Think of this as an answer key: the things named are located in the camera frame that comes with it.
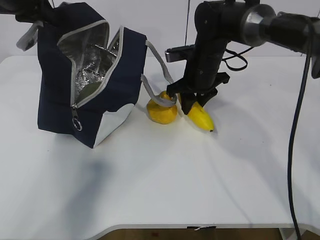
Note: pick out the white table leg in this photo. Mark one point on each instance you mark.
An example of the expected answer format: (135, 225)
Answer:
(287, 233)

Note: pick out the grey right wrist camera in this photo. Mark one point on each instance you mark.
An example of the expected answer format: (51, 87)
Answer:
(180, 53)

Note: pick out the yellow banana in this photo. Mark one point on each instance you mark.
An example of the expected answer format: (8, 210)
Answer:
(199, 116)

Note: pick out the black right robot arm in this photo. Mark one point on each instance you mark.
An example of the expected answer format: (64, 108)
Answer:
(250, 23)

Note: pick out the yellow pear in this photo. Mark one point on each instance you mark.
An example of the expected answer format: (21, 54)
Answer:
(160, 114)

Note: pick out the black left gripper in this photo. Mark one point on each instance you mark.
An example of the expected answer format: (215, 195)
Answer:
(38, 10)

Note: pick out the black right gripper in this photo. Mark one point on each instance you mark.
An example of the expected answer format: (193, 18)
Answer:
(202, 66)

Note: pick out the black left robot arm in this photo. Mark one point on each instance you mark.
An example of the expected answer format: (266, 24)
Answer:
(13, 7)

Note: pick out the green lidded glass container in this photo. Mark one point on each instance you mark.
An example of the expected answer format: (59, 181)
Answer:
(88, 90)

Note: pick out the navy insulated lunch bag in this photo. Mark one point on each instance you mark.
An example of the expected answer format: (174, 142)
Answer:
(90, 82)

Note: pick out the black tape on table edge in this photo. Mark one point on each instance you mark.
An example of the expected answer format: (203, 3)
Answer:
(199, 228)

